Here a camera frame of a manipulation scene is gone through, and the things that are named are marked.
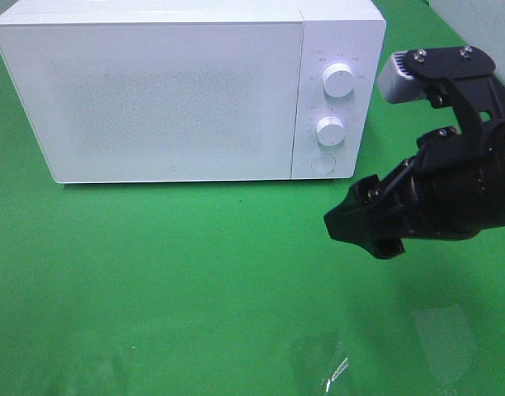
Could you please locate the white timer knob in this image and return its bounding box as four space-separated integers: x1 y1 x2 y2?
315 116 347 147

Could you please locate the round white door button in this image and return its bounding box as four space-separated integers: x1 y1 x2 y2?
311 154 336 175

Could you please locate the white microwave door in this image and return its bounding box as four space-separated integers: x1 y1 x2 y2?
0 23 302 183

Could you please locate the white upper power knob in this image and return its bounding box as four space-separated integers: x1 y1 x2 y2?
322 62 355 98

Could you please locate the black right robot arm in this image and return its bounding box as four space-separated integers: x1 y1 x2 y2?
323 123 505 259

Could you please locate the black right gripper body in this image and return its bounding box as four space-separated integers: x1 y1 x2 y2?
323 127 490 259

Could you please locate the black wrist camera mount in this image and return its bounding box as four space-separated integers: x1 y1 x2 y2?
377 45 505 134

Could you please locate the white microwave oven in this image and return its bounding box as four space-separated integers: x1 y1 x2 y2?
0 1 386 184

